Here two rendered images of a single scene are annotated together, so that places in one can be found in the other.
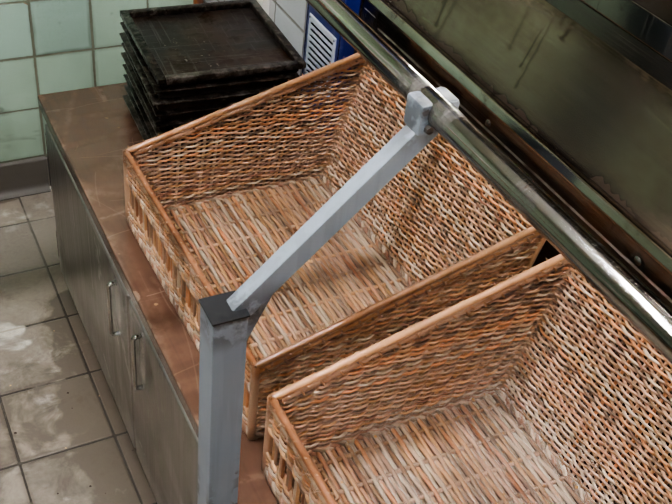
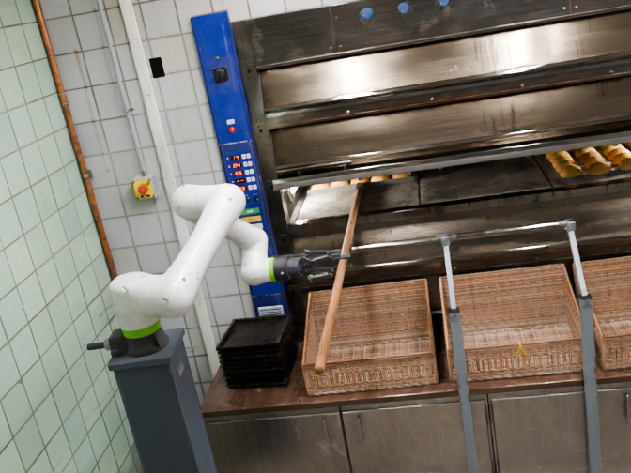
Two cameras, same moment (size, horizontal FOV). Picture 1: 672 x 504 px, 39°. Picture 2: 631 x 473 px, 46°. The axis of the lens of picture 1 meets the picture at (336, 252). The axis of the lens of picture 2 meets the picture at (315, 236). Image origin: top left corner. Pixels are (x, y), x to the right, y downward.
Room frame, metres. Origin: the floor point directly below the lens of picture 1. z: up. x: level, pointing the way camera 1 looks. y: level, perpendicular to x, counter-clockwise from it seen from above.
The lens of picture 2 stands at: (-0.62, 2.33, 2.23)
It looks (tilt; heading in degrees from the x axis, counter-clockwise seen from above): 19 degrees down; 312
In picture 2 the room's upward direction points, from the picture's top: 10 degrees counter-clockwise
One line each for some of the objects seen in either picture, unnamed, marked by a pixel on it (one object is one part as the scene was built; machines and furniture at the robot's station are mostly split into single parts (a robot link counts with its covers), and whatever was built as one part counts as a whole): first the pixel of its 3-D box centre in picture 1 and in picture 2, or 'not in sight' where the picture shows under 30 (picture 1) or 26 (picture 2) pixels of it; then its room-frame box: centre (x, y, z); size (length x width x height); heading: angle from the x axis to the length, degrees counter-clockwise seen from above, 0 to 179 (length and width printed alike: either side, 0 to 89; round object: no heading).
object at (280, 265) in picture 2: not in sight; (283, 267); (1.28, 0.41, 1.19); 0.12 x 0.06 x 0.09; 121
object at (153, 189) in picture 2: not in sight; (146, 187); (2.13, 0.32, 1.46); 0.10 x 0.07 x 0.10; 31
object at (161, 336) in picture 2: not in sight; (128, 340); (1.34, 1.12, 1.23); 0.26 x 0.15 x 0.06; 36
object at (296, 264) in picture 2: not in sight; (301, 266); (1.22, 0.38, 1.19); 0.09 x 0.07 x 0.08; 31
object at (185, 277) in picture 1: (318, 219); (369, 334); (1.22, 0.04, 0.72); 0.56 x 0.49 x 0.28; 32
